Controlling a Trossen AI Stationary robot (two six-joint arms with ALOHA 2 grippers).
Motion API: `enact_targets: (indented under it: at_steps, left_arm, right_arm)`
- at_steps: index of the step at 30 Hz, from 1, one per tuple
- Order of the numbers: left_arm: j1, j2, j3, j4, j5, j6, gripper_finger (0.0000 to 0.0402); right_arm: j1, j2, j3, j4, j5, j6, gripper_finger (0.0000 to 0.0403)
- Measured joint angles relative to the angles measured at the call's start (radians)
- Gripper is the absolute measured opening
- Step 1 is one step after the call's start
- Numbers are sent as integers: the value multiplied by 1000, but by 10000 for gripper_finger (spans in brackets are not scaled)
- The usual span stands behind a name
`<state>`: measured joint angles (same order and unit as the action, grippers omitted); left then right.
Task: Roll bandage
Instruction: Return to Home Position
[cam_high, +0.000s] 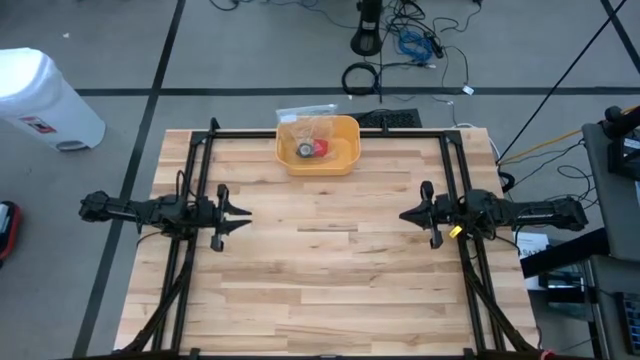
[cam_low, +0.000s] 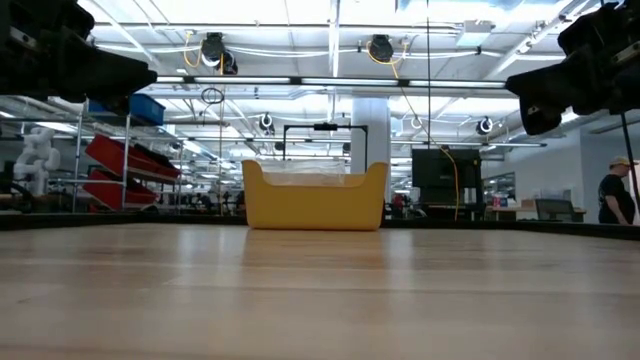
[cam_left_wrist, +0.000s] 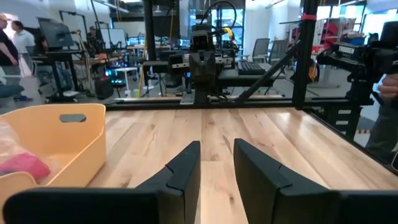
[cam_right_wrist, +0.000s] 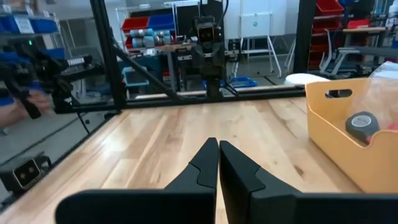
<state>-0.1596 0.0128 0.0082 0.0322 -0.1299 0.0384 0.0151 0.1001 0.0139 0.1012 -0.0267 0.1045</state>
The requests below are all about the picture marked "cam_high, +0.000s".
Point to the yellow paper tag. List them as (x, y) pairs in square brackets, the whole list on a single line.
[(455, 231)]

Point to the yellow plastic bin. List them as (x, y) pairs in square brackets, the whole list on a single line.
[(345, 160)]

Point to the clear plastic zip bag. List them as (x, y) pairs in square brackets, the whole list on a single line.
[(300, 125)]

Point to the dark green elastic bandage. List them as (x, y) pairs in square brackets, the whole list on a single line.
[(303, 149)]

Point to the white paper sheet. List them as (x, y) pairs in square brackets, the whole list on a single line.
[(530, 247)]

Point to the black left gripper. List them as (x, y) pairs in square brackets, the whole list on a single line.
[(210, 212)]

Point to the black equipment box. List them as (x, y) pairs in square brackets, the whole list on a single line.
[(395, 119)]

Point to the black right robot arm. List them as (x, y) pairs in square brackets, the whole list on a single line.
[(525, 212)]

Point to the red and black object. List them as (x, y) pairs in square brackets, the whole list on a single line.
[(7, 230)]

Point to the grey cart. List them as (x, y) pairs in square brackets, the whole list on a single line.
[(605, 200)]

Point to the thin black vertical pole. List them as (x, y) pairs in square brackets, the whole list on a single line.
[(381, 75)]

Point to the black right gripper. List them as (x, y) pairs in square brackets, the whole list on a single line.
[(447, 212)]

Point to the black stand base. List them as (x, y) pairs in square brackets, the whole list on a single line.
[(366, 42)]

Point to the red elastic bandage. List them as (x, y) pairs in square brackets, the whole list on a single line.
[(321, 147)]

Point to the black slanted pole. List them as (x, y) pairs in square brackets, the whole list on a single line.
[(563, 80)]

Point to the black keypad device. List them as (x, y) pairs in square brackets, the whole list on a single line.
[(631, 320)]

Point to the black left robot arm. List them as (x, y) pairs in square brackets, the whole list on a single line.
[(150, 212)]

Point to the white trash can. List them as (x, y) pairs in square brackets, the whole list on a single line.
[(45, 100)]

